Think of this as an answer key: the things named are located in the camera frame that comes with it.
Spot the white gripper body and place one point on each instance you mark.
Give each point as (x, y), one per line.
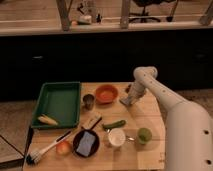
(137, 90)

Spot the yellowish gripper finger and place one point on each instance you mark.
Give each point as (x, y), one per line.
(133, 99)

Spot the grey towel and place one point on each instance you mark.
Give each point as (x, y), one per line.
(125, 101)

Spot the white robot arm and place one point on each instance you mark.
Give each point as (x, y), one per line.
(189, 127)

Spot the white paper cup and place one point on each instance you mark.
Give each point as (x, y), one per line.
(116, 137)

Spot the small metal cup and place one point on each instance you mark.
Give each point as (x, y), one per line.
(88, 101)

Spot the brown grape bunch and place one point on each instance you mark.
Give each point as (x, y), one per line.
(128, 88)

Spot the orange bowl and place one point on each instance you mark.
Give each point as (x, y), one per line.
(106, 94)

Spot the green cucumber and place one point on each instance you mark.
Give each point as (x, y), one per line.
(116, 124)

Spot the green apple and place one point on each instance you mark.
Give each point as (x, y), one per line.
(144, 135)

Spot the metal spoon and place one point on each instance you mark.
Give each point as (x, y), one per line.
(130, 138)

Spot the black frying pan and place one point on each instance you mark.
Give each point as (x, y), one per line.
(88, 127)

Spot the blue sponge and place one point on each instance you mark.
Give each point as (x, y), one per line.
(85, 144)

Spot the green plastic tray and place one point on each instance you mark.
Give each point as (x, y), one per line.
(59, 101)

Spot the black office chair base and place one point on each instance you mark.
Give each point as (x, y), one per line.
(144, 15)

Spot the red peach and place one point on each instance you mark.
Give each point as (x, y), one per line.
(63, 148)

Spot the wooden table leg middle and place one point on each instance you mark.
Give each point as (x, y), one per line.
(125, 9)

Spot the wooden table leg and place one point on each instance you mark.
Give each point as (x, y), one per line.
(125, 9)
(64, 7)

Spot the yellow corn cob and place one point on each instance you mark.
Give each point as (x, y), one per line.
(47, 120)

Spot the wooden table leg left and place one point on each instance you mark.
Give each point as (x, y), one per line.
(64, 7)

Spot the white dish brush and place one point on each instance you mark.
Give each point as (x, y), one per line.
(35, 156)

